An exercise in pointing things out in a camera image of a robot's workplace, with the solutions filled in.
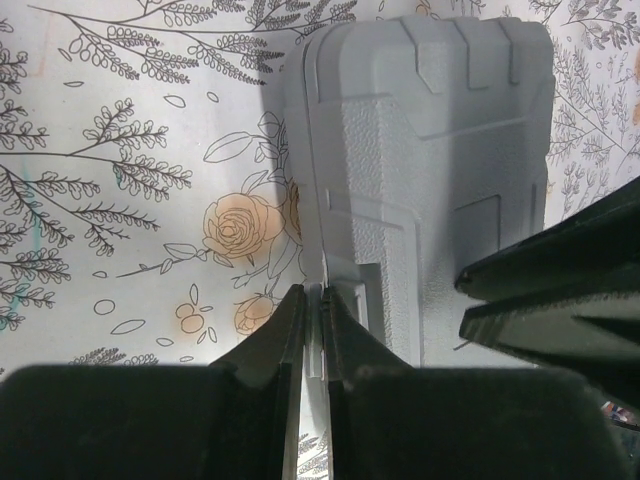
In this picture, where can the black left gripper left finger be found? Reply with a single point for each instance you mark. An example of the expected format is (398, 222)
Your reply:
(236, 418)

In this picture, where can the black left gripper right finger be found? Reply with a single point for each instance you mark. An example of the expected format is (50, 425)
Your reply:
(391, 420)

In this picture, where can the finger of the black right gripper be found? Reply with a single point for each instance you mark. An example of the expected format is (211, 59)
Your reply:
(596, 240)
(595, 335)

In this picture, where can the grey plastic tool case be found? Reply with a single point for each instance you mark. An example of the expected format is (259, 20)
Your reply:
(418, 147)

